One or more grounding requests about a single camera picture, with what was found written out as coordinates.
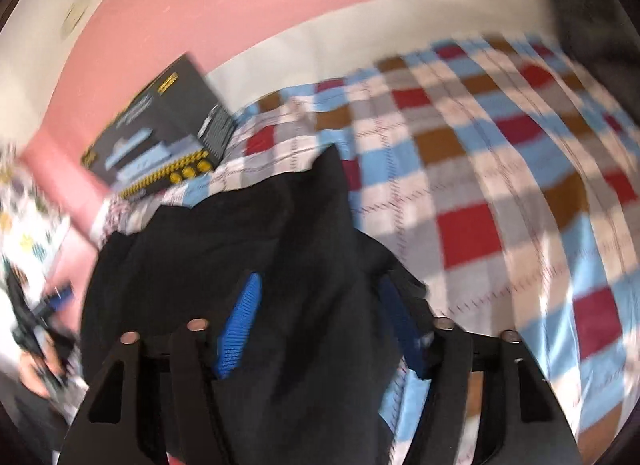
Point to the wall outlet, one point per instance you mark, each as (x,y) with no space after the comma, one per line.
(76,19)

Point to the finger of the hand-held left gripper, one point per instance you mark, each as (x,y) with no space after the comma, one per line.
(57,297)

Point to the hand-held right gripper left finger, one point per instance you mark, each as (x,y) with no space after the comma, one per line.
(240,325)

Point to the dark box with yellow print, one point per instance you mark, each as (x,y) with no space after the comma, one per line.
(160,125)

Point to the colourful printed sheet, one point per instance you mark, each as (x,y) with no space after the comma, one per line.
(30,215)

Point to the checkered bed blanket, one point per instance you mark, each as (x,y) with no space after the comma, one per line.
(500,170)

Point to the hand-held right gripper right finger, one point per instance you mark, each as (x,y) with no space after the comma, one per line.
(397,320)

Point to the black jacket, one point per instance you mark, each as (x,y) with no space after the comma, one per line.
(250,225)

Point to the person's left hand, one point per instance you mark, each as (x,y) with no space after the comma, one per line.
(35,377)

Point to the grey puffer jacket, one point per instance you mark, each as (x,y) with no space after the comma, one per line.
(590,20)

